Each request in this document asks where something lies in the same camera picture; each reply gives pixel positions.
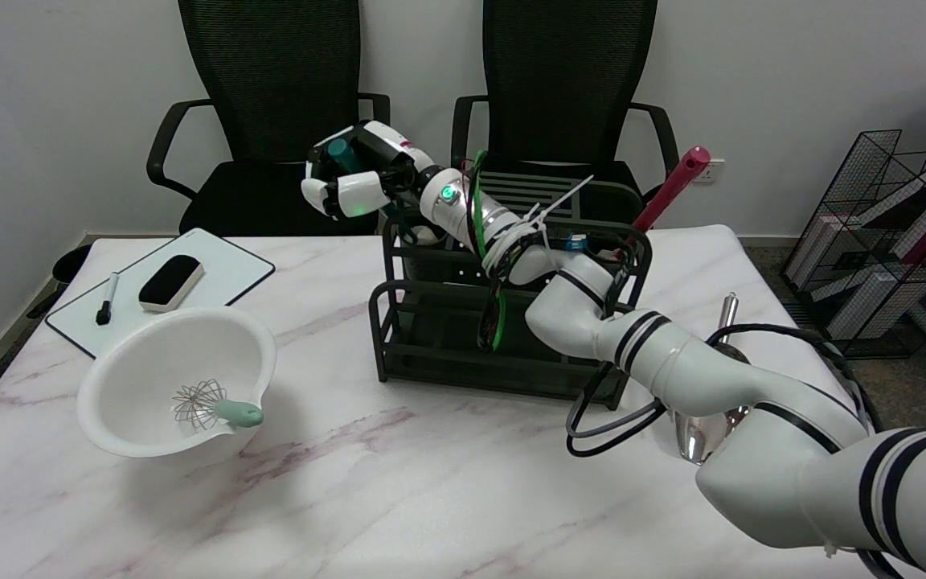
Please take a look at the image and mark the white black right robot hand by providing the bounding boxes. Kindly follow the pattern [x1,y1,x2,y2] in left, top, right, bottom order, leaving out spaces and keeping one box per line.
[301,121,440,220]

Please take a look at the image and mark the blue sponge bottle brush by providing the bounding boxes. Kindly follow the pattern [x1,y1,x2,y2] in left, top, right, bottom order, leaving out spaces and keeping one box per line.
[326,139,448,245]

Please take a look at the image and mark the black mesh office chair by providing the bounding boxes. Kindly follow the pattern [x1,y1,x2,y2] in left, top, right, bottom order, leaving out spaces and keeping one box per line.
[146,0,395,236]
[451,0,679,202]

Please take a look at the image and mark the small white whiteboard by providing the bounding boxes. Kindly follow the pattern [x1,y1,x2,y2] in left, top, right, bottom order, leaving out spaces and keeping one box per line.
[45,228,276,359]

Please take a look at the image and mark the black metal dish rack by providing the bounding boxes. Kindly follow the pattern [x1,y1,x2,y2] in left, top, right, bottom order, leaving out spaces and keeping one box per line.
[367,167,654,411]

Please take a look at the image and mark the black white board eraser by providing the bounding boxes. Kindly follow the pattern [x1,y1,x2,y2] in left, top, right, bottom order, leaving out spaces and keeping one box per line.
[138,255,205,314]

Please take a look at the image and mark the white mixing bowl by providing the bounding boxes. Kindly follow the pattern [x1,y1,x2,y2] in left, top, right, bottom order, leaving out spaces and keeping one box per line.
[76,306,277,459]

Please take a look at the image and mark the black whiteboard marker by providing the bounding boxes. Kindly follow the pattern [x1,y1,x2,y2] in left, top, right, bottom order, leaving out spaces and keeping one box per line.
[96,272,121,326]

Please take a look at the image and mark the black chair base leg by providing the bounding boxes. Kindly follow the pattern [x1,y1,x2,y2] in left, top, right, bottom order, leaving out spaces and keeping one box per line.
[27,245,94,319]

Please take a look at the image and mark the steel ladle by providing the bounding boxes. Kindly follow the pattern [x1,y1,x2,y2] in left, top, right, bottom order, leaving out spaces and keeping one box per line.
[672,294,753,466]

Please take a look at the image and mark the white book red stripes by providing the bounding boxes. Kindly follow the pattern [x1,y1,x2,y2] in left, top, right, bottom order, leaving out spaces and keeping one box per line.
[785,211,854,290]

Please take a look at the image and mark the thick white book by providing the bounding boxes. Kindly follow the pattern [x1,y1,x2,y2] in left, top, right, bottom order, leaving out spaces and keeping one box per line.
[826,269,902,339]

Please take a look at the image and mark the black wrist cable bundle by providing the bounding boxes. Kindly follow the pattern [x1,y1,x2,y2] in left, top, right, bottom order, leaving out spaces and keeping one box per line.
[473,232,653,353]

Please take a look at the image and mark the green robot cable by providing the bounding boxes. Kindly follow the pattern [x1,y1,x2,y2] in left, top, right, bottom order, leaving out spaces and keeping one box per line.
[469,150,510,352]

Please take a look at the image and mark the green handle wire whisk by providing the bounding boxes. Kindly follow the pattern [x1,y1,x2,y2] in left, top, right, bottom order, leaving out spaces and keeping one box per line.
[171,380,265,430]

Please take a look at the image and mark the pink handle bottle brush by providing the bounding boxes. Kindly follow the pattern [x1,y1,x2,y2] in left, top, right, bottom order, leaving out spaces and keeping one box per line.
[616,145,711,258]

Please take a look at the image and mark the black wire book rack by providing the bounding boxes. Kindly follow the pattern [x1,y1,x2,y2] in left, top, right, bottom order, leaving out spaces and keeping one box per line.
[781,129,926,361]

